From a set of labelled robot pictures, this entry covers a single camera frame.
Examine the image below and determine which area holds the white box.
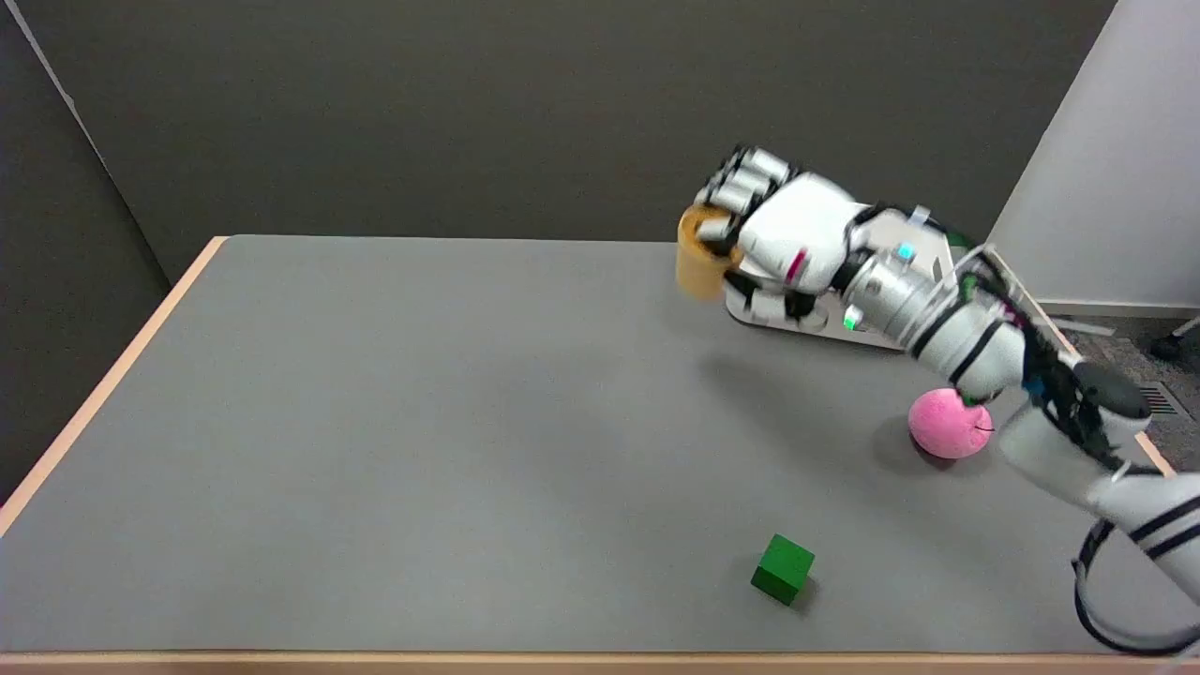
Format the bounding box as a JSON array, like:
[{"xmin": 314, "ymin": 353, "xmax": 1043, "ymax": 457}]
[{"xmin": 725, "ymin": 219, "xmax": 978, "ymax": 353}]

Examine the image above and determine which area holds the green cube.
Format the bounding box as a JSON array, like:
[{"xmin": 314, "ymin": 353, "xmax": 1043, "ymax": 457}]
[{"xmin": 751, "ymin": 533, "xmax": 816, "ymax": 606}]

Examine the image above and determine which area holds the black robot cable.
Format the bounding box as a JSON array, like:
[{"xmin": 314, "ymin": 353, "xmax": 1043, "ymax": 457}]
[{"xmin": 1072, "ymin": 518, "xmax": 1200, "ymax": 656}]

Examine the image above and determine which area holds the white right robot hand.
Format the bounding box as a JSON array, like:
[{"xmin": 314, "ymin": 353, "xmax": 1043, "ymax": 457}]
[{"xmin": 694, "ymin": 145, "xmax": 870, "ymax": 322}]

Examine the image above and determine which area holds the pink ball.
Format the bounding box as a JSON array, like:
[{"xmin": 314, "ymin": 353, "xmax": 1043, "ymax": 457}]
[{"xmin": 907, "ymin": 387, "xmax": 995, "ymax": 460}]

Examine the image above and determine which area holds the yellow cup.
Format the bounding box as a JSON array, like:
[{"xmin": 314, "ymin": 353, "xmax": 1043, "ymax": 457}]
[{"xmin": 676, "ymin": 203, "xmax": 745, "ymax": 302}]

